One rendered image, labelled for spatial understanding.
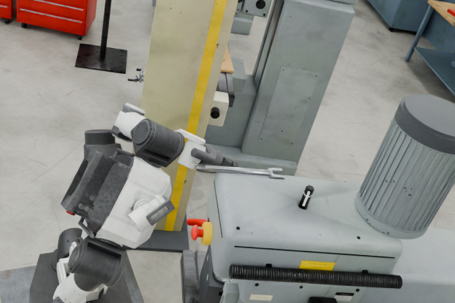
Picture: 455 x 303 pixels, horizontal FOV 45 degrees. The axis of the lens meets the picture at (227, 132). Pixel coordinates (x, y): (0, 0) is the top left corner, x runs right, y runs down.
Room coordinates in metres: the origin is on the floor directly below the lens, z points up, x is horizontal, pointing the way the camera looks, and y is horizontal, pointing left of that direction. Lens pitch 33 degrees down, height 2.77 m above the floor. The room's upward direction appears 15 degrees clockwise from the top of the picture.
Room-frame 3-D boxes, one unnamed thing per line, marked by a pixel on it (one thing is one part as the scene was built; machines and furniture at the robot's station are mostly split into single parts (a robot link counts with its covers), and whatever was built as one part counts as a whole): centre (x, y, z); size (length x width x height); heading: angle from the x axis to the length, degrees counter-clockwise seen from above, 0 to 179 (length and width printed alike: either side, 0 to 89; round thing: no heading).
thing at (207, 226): (1.05, -0.02, 1.76); 0.06 x 0.02 x 0.06; 15
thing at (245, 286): (1.12, -0.28, 1.68); 0.34 x 0.24 x 0.10; 105
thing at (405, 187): (1.17, -0.48, 2.05); 0.20 x 0.20 x 0.32
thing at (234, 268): (0.97, -0.31, 1.79); 0.45 x 0.04 x 0.04; 105
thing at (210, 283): (1.53, -0.13, 1.07); 0.22 x 0.12 x 0.20; 10
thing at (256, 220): (1.11, -0.25, 1.81); 0.47 x 0.26 x 0.16; 105
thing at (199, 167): (1.17, -0.06, 1.89); 0.24 x 0.04 x 0.01; 107
